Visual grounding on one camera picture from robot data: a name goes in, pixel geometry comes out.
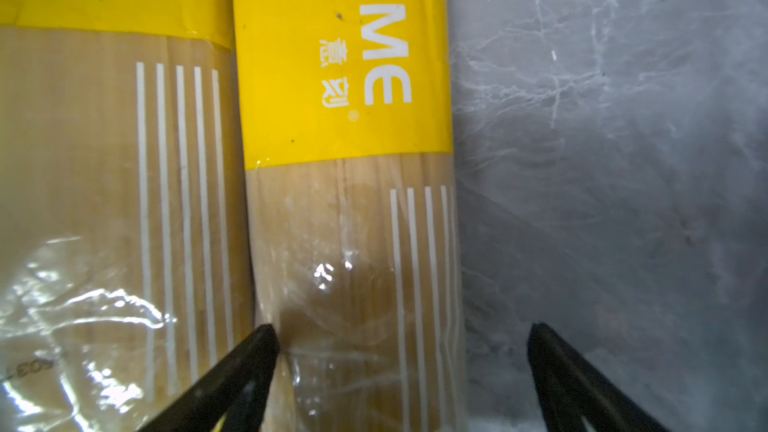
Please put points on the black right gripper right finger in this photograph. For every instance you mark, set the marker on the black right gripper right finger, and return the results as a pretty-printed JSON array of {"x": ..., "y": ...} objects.
[{"x": 574, "y": 395}]

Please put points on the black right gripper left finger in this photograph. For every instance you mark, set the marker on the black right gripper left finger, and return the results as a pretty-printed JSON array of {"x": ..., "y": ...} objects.
[{"x": 232, "y": 396}]

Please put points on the yellow pastatime bag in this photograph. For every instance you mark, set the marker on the yellow pastatime bag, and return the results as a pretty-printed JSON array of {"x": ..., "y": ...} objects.
[
  {"x": 124, "y": 263},
  {"x": 348, "y": 145}
]

